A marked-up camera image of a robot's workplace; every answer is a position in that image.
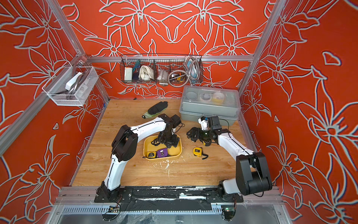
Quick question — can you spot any yellow black tape measure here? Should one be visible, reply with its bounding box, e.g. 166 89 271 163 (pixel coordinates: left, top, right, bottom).
146 151 157 159

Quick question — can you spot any purple tape measure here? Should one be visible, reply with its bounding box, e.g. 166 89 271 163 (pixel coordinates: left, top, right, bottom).
157 148 169 158

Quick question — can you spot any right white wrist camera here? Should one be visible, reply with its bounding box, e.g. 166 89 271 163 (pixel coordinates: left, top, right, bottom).
198 116 210 131

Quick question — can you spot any grey plastic lidded toolbox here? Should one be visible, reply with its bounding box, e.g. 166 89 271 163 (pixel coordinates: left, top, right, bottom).
179 85 241 125

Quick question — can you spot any white cloth in basket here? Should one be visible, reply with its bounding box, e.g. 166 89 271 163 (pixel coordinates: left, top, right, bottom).
139 65 155 81

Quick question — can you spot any white box in basket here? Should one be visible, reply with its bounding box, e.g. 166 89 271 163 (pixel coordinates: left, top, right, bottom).
124 67 133 82

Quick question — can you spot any white wire side basket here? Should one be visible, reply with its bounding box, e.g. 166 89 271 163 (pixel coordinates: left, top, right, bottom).
42 62 99 106

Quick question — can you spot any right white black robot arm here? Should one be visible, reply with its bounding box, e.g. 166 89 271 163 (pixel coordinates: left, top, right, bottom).
186 116 273 196

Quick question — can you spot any white adapter in side basket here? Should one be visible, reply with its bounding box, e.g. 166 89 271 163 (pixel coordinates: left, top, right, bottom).
65 72 83 91

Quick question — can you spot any coiled grey cable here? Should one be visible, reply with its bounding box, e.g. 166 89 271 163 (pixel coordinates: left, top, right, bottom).
168 55 200 88

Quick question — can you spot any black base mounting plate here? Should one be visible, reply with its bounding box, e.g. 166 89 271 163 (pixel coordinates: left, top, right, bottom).
94 186 244 204

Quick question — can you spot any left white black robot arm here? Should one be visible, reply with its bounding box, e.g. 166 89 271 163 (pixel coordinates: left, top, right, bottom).
96 114 181 202

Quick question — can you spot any yellow plastic storage tray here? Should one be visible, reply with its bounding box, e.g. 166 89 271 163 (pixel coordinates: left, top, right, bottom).
143 136 182 161

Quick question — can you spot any black wire wall basket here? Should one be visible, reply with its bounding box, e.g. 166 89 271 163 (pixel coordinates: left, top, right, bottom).
120 54 204 88

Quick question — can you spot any black green work glove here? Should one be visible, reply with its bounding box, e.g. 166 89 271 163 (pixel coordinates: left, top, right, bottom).
142 101 168 119

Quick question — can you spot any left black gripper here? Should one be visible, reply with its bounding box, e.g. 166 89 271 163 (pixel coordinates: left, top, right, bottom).
158 131 181 147

